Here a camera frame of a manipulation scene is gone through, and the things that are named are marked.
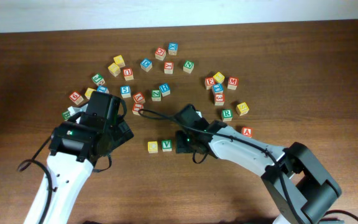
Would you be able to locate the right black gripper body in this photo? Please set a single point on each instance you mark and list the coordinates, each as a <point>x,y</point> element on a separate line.
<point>182,142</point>

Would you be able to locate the green V block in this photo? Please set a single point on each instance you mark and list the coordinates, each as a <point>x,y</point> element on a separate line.
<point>167,145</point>

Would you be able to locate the green R block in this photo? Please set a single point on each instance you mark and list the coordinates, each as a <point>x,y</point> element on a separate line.
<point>226,115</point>

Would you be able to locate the yellow C block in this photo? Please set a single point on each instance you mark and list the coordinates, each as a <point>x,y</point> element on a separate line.
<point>152,147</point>

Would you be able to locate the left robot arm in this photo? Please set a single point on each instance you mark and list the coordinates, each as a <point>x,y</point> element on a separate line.
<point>75,147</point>

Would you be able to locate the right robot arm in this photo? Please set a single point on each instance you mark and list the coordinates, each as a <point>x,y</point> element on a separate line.
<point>301,188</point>

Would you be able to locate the blue block left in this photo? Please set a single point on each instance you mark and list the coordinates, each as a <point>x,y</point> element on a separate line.
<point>102,89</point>

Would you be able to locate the green B block outer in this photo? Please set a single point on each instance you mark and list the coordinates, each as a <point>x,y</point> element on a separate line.
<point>66,115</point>

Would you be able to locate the red 6 block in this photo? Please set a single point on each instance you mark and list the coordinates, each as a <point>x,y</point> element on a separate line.
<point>76,97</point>

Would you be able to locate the blue 5 block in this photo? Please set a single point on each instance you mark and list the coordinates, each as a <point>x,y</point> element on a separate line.
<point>125,91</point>

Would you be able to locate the green J block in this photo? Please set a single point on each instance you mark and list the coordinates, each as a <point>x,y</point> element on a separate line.
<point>98,80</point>

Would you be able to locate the red Y block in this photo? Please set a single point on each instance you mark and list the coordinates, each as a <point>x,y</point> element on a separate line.
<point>139,98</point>

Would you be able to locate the red 3 block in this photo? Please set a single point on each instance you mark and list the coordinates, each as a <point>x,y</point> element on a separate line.
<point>219,99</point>

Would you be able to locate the red A block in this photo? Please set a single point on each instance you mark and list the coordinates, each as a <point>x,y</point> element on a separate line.
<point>247,132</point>

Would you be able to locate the blue I block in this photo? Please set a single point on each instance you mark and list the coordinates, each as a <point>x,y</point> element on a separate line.
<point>217,88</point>

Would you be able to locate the yellow S block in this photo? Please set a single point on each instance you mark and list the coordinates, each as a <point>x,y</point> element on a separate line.
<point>242,109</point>

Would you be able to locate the red U block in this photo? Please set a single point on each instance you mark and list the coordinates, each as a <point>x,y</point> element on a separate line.
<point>128,74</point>

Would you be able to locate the blue H block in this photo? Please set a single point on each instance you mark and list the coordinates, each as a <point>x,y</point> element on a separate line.
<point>164,89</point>

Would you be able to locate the red E block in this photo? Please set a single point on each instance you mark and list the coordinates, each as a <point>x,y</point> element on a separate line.
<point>209,82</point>

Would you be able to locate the green Z block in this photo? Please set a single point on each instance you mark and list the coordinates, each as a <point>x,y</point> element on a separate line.
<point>156,95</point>

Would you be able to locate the yellow block upper left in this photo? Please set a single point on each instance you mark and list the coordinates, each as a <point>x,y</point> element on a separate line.
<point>118,60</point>

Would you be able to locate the yellow block near E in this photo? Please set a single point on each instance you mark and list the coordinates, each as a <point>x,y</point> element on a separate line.
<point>219,77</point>

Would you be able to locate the red M block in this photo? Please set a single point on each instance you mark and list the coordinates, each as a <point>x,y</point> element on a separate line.
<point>232,83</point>

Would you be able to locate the green N block upper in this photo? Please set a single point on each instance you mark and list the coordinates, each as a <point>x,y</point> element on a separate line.
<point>188,66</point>

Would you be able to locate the blue D block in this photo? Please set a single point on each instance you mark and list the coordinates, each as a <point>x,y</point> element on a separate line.
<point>146,64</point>

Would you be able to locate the red C block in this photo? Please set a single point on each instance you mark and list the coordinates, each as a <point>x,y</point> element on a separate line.
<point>160,54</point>

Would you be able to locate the blue X block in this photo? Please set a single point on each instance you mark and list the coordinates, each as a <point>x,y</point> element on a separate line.
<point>172,48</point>

